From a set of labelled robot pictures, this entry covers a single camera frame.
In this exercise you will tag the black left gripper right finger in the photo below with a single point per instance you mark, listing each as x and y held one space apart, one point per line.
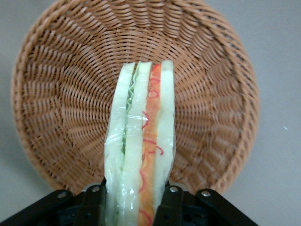
170 204

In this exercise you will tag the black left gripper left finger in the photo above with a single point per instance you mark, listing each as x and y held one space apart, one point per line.
91 207

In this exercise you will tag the round brown wicker basket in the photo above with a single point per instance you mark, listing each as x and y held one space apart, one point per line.
70 94

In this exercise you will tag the triangle sandwich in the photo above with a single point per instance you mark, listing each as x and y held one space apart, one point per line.
131 141

